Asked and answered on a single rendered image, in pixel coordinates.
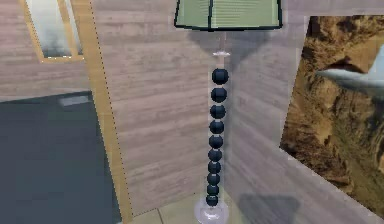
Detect floor lamp with black balls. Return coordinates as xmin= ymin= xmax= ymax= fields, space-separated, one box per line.
xmin=173 ymin=0 xmax=284 ymax=224

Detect brown landscape wall picture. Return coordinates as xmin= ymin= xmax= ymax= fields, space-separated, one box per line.
xmin=279 ymin=14 xmax=384 ymax=218

